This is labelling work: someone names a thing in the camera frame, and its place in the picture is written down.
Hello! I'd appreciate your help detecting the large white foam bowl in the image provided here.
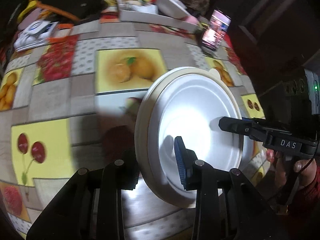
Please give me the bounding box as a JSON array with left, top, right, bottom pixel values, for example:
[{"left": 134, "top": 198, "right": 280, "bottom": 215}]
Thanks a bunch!
[{"left": 147, "top": 73, "right": 254, "bottom": 209}]

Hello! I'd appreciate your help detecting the smartphone on stand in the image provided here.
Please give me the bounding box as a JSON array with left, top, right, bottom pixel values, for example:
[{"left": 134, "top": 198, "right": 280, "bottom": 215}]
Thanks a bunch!
[{"left": 201, "top": 9, "right": 231, "bottom": 55}]

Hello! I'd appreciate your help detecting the white rectangular tray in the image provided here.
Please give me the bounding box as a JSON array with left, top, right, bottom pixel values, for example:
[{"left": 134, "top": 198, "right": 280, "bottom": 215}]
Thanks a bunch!
[{"left": 117, "top": 0, "right": 199, "bottom": 33}]

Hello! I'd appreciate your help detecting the fruit pattern tablecloth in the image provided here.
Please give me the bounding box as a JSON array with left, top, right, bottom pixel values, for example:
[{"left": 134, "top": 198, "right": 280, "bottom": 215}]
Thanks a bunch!
[{"left": 0, "top": 17, "right": 272, "bottom": 240}]

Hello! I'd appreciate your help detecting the beige round plate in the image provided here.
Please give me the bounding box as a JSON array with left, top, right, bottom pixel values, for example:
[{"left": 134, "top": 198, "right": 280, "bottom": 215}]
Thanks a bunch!
[{"left": 134, "top": 66, "right": 243, "bottom": 201}]

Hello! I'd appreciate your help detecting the person's right hand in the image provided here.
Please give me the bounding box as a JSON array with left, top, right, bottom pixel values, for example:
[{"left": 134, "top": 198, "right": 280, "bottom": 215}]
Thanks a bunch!
[{"left": 275, "top": 152, "right": 317, "bottom": 190}]

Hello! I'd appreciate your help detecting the white foam bowl in tray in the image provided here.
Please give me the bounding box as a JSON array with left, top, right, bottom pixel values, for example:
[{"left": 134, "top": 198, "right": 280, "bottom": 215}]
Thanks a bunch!
[{"left": 156, "top": 0, "right": 189, "bottom": 20}]

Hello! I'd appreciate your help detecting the white device with cables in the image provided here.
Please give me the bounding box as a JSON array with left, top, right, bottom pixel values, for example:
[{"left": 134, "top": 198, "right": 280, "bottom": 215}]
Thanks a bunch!
[{"left": 14, "top": 20, "right": 58, "bottom": 52}]

